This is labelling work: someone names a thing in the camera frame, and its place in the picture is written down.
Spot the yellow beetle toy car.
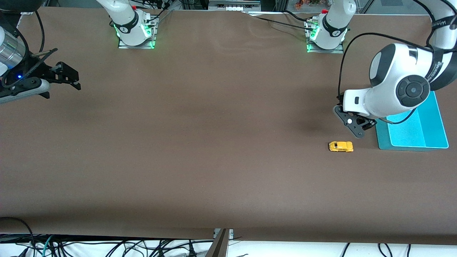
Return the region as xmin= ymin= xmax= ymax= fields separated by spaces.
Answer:
xmin=328 ymin=141 xmax=354 ymax=153

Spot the thin tan rod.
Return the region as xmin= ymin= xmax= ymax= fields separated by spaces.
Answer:
xmin=31 ymin=48 xmax=58 ymax=57

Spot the cyan plastic bin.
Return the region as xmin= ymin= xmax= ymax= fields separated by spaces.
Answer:
xmin=376 ymin=91 xmax=449 ymax=150

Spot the orange background item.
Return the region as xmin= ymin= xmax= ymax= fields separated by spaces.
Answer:
xmin=295 ymin=0 xmax=322 ymax=9

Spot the brown table cover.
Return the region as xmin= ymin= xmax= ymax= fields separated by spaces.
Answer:
xmin=0 ymin=6 xmax=457 ymax=245

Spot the silver box with white connectors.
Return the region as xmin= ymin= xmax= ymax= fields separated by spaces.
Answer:
xmin=209 ymin=0 xmax=261 ymax=12

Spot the aluminium table leg profile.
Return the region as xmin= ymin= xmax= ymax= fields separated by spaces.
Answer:
xmin=205 ymin=228 xmax=231 ymax=257

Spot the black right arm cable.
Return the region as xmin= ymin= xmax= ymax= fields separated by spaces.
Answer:
xmin=2 ymin=10 xmax=59 ymax=90

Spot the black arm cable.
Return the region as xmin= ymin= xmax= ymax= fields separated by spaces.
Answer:
xmin=2 ymin=10 xmax=59 ymax=90
xmin=337 ymin=32 xmax=434 ymax=125

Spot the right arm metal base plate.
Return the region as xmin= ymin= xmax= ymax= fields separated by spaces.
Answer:
xmin=118 ymin=27 xmax=156 ymax=50

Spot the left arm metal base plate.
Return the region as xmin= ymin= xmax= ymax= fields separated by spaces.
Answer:
xmin=306 ymin=21 xmax=344 ymax=54

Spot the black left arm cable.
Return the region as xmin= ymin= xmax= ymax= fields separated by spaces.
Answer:
xmin=337 ymin=32 xmax=434 ymax=125

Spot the black base cable bundle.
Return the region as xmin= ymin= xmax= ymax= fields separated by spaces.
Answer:
xmin=143 ymin=0 xmax=174 ymax=24

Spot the short black table cable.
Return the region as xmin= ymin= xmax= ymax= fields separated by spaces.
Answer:
xmin=284 ymin=10 xmax=312 ymax=22

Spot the long black table cable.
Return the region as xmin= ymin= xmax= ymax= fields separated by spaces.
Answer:
xmin=246 ymin=12 xmax=312 ymax=29

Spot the black looped floor cable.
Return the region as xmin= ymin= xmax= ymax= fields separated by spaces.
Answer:
xmin=0 ymin=217 xmax=36 ymax=257

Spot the teal floor cable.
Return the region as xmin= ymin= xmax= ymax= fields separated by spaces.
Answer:
xmin=42 ymin=235 xmax=55 ymax=257

